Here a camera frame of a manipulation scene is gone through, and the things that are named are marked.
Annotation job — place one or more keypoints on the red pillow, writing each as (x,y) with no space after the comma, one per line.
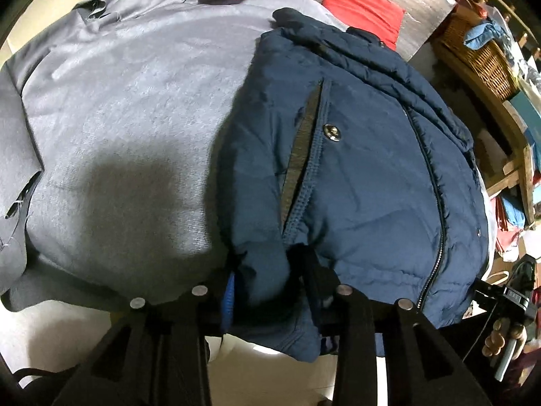
(359,4)

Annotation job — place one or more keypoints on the light blue cardboard box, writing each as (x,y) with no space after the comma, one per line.
(528,110)

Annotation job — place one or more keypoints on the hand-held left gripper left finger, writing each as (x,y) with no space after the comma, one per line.
(228,300)

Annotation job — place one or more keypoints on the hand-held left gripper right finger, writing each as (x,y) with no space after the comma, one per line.
(315,270)

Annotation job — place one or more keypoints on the cream sofa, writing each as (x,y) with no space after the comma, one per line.
(50,8)

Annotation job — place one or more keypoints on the navy blue puffer jacket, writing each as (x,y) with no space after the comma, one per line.
(359,169)

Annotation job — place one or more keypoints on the wooden table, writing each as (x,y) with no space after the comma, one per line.
(498,105)

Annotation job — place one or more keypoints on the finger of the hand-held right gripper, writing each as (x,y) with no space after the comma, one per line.
(488,296)

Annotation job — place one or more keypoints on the wooden stair railing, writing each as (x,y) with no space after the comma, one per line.
(513,12)

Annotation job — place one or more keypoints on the wicker basket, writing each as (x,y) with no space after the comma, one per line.
(486,63)

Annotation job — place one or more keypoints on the light blue cloth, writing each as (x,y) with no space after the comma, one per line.
(482,36)

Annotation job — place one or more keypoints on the person's right hand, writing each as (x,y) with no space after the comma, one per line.
(494,340)

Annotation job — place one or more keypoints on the grey blanket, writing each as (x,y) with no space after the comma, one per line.
(126,93)

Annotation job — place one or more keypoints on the coral folded cloth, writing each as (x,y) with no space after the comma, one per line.
(505,241)

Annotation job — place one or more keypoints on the blue folded cloth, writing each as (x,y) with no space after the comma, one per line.
(513,213)

